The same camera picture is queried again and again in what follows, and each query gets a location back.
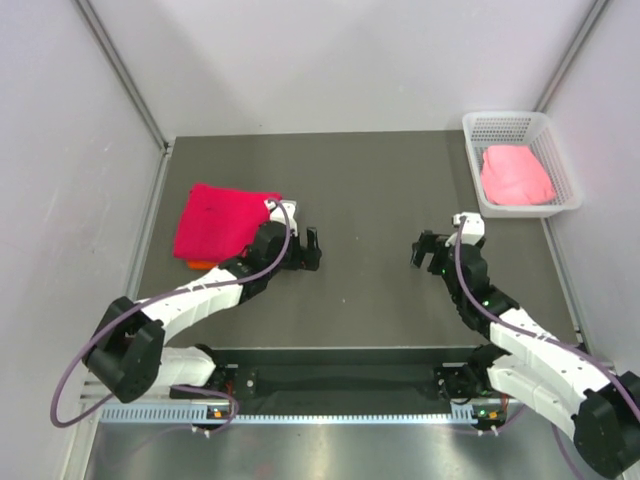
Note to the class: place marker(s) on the light pink t shirt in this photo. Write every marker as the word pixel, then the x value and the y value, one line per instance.
pixel 512 175

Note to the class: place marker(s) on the slotted grey cable duct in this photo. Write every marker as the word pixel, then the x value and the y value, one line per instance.
pixel 209 415

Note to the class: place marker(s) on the magenta t shirt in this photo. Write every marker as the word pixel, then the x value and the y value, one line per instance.
pixel 218 223

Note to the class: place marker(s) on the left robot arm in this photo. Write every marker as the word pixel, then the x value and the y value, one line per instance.
pixel 131 355

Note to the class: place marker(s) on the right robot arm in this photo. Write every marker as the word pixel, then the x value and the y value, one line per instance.
pixel 593 406

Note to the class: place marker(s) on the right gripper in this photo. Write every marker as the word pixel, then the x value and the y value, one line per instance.
pixel 429 241

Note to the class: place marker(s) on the white plastic basket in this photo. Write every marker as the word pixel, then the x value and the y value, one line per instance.
pixel 534 130

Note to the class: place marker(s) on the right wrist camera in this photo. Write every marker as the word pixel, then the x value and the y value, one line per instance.
pixel 470 227

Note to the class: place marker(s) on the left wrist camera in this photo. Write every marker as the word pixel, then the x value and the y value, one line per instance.
pixel 285 213

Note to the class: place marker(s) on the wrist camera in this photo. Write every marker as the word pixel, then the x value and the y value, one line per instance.
pixel 285 213
pixel 470 227

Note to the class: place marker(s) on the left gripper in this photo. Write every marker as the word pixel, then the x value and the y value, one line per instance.
pixel 304 259

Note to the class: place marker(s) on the folded orange t shirt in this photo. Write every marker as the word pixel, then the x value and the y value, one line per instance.
pixel 200 265

